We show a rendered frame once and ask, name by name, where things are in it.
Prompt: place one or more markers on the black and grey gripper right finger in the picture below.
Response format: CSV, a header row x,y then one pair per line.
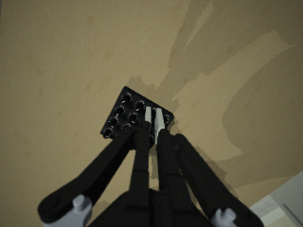
x,y
221,207

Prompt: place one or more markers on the black knob box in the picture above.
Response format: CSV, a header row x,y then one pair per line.
x,y
129,109

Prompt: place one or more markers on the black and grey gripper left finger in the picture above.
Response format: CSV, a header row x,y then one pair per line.
x,y
71,205

